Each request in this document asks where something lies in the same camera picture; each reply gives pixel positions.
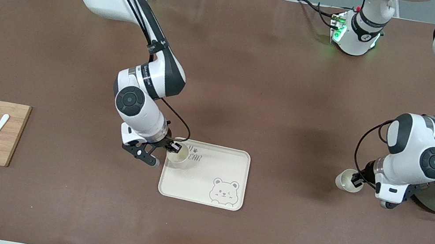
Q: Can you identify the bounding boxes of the white IKEA cup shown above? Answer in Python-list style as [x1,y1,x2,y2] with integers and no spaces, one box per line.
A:
[334,167,367,195]
[164,143,191,170]

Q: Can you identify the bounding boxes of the beige bear print tray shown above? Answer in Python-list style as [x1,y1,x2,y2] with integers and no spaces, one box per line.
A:
[156,135,253,213]

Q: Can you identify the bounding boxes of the brown table mat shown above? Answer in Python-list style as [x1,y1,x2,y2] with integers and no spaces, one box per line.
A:
[0,0,435,244]

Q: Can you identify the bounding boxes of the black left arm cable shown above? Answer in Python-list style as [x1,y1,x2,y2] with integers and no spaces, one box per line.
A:
[350,3,435,190]

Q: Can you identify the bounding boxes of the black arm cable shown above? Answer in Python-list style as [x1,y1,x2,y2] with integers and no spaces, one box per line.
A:
[67,0,215,144]
[350,3,435,190]

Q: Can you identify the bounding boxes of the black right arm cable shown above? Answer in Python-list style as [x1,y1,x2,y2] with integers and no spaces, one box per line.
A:
[67,0,215,144]

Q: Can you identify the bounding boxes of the black base cables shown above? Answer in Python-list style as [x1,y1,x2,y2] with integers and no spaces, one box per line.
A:
[292,0,347,31]

